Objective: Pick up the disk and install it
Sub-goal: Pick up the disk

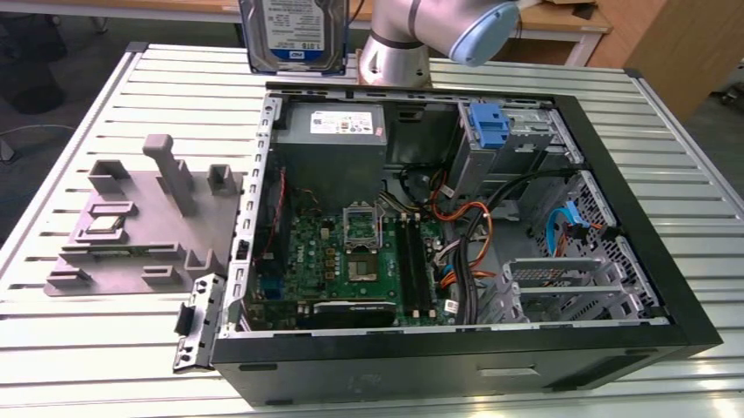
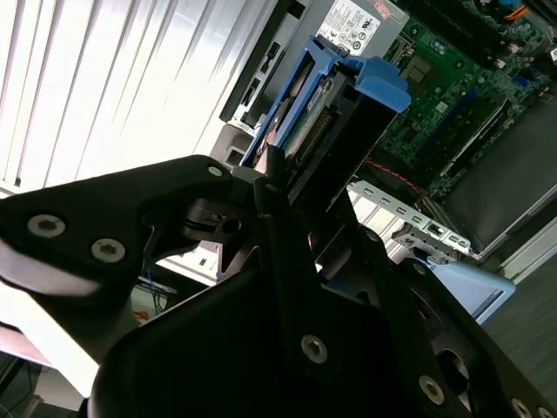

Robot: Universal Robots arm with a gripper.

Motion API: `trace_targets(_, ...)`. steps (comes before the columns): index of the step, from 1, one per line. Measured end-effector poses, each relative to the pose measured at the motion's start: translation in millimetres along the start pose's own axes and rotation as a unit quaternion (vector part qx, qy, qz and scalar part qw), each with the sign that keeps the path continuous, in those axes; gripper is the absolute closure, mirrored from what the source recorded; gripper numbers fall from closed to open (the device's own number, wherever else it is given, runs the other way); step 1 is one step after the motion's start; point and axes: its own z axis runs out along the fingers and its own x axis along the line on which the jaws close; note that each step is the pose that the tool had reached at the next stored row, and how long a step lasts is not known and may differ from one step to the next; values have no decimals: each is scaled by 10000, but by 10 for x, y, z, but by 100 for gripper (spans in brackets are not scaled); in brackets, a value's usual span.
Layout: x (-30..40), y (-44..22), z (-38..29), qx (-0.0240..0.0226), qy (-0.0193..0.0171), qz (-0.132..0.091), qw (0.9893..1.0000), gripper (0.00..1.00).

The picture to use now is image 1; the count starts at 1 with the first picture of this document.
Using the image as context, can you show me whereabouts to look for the black cable bundle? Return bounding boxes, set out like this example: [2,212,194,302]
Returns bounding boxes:
[455,167,587,326]

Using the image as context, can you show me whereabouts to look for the green RAM stick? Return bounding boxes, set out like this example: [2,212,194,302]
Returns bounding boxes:
[86,246,153,259]

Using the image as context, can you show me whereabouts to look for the black open PC case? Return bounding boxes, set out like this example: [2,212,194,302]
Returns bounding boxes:
[210,80,726,408]

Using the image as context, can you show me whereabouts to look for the grey parts rack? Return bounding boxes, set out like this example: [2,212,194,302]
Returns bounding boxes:
[43,133,249,300]

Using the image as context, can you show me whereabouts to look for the orange red wire bundle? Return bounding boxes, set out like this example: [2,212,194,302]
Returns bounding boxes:
[433,198,496,280]

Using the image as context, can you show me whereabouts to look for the black RAM slot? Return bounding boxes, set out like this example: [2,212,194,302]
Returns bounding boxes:
[412,212,439,318]
[397,212,424,318]

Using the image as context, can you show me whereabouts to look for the silver CPU chip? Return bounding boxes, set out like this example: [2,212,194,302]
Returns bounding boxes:
[85,216,125,232]

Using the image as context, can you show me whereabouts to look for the blue floor cable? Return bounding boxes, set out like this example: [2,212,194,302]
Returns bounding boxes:
[0,123,77,140]

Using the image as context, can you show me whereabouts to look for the black graphics card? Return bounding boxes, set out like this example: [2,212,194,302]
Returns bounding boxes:
[300,300,400,330]

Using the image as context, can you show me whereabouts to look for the grey Dell power supply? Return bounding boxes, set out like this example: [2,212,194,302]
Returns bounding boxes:
[272,102,391,217]

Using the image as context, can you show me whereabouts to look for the grey metal drive cage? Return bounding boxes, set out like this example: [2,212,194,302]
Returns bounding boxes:
[453,102,583,201]

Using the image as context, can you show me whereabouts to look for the grey metal disk bay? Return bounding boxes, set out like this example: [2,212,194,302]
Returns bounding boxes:
[494,256,662,326]

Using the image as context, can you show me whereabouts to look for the metal socket cover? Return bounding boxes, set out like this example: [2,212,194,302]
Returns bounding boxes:
[341,203,387,253]

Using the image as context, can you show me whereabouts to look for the power wire with black plug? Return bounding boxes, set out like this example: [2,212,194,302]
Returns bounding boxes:
[558,219,619,258]

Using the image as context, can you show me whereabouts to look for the light blue wire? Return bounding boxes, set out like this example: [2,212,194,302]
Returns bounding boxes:
[546,204,618,259]

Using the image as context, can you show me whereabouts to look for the blue plastic drive latch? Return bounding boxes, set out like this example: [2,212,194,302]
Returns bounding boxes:
[471,103,511,149]

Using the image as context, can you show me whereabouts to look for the green motherboard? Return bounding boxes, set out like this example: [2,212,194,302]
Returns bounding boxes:
[249,208,461,330]

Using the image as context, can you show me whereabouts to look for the grey hinged card bracket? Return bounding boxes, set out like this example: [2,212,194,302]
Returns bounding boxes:
[173,273,229,375]

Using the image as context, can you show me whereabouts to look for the hard disk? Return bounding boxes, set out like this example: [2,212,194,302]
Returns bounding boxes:
[238,0,353,78]

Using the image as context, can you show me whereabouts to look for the CPU socket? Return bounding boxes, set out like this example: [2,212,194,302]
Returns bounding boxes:
[347,256,387,284]

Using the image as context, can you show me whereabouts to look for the brown wooden cabinet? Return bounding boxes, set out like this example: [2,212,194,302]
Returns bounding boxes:
[624,0,744,125]

